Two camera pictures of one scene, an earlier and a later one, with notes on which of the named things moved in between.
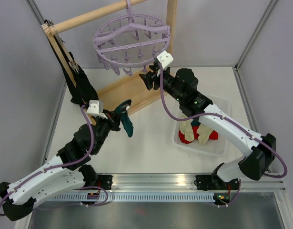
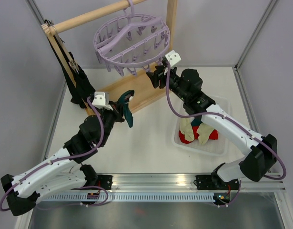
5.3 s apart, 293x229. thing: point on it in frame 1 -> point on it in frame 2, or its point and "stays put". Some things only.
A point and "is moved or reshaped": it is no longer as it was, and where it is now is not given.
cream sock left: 186,126 stays put
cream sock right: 204,130 stays put
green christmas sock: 124,117 is moved or reshaped
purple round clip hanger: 129,41 stays put
